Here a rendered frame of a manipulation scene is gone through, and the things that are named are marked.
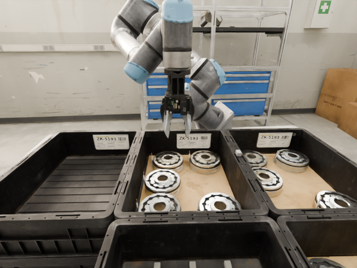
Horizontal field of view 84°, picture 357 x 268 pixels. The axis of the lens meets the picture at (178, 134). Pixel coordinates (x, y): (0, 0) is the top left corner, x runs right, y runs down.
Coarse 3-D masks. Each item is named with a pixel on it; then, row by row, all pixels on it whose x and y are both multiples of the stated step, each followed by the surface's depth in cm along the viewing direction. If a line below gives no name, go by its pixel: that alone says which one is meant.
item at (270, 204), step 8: (264, 128) 74; (272, 128) 74; (280, 128) 74; (288, 128) 74; (296, 128) 74; (312, 136) 68; (232, 144) 63; (336, 152) 58; (344, 160) 55; (248, 168) 51; (256, 176) 48; (256, 184) 45; (264, 192) 43; (264, 200) 41; (272, 208) 39; (296, 208) 39; (304, 208) 39; (312, 208) 39; (320, 208) 39; (328, 208) 39; (336, 208) 39; (344, 208) 39; (352, 208) 39; (272, 216) 38
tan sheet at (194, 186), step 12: (144, 180) 62; (192, 180) 62; (204, 180) 62; (216, 180) 62; (144, 192) 57; (180, 192) 57; (192, 192) 57; (204, 192) 57; (228, 192) 57; (180, 204) 53; (192, 204) 53
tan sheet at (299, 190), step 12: (276, 168) 68; (288, 180) 62; (300, 180) 62; (312, 180) 62; (288, 192) 57; (300, 192) 57; (312, 192) 57; (276, 204) 53; (288, 204) 53; (300, 204) 53
